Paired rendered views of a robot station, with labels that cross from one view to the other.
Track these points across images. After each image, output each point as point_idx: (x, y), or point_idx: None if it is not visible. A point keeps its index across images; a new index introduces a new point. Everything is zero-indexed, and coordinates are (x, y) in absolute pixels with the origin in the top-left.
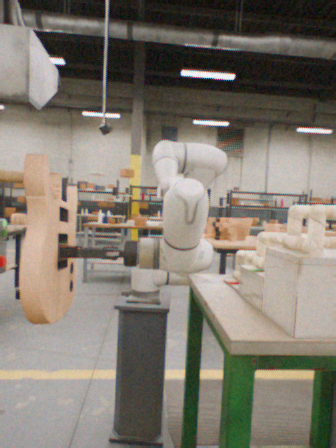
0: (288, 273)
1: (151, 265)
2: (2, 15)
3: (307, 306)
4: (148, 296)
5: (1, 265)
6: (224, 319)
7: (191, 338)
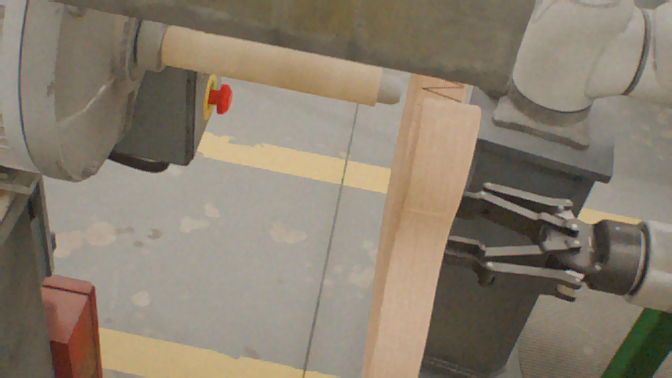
0: None
1: (661, 309)
2: None
3: None
4: (559, 122)
5: (224, 112)
6: None
7: (664, 319)
